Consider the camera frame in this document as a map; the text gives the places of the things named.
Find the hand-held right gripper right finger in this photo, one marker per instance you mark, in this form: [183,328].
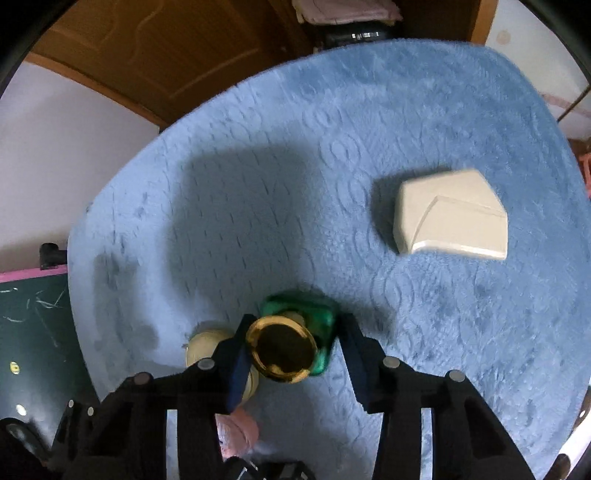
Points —
[358,369]

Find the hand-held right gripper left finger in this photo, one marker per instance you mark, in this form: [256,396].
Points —
[238,367]

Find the green bottle with gold cap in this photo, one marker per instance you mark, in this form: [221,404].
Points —
[281,346]

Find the round gold-lid tin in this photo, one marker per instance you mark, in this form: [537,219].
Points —
[203,344]

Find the pink round gadget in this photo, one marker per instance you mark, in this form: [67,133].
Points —
[242,429]

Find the pink-framed green chalkboard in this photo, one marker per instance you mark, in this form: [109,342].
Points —
[37,332]

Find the beige angular box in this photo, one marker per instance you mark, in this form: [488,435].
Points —
[455,217]

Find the blue plush blanket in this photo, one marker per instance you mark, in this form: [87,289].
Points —
[277,184]

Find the black chalkboard knob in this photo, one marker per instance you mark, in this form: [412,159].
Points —
[51,256]

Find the brown wooden door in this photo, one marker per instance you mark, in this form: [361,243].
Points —
[161,50]

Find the black bag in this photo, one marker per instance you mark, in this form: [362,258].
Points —
[360,34]

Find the folded pink cloth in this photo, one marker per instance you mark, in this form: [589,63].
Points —
[346,10]

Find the brown wooden shelf cabinet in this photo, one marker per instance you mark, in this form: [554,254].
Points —
[438,18]

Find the floral wardrobe doors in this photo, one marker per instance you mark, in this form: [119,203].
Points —
[521,41]

